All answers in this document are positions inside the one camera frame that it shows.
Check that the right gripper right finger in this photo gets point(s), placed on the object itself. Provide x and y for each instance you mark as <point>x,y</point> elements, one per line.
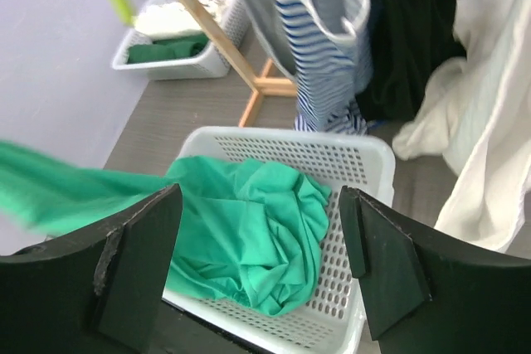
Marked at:
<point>427,292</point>

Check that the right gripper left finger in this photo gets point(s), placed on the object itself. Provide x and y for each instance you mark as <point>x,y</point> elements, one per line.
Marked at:
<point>96,289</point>

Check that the green tank top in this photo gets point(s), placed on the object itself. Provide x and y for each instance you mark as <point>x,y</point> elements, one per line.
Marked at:
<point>249,232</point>

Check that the grey tank top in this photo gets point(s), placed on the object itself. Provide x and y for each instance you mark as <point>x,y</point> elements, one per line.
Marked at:
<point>271,35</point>

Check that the white tank top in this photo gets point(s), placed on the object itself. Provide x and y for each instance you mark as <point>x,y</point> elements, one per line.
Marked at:
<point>476,115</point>

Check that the blue striped tank top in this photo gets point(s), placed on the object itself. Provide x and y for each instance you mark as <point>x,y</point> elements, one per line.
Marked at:
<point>330,43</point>

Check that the black tank top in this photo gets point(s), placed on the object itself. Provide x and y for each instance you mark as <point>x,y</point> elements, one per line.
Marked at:
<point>410,40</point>

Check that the white plastic basket centre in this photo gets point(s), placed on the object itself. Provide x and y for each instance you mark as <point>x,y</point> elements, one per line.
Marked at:
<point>332,321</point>

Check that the white plastic basket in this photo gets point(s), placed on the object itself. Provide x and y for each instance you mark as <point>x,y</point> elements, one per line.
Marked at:
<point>332,321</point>
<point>207,65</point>

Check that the white plastic basket back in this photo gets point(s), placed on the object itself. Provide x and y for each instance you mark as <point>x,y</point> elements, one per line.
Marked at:
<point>207,65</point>

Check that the wooden clothes rack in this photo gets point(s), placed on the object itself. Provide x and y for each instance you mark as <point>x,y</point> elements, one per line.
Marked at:
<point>262,85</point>

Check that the dark green folded cloth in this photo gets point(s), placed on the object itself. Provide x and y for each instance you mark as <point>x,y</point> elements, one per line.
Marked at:
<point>182,47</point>

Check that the white folded cloth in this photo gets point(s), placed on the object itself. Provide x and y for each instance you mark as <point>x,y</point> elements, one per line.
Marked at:
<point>172,20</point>

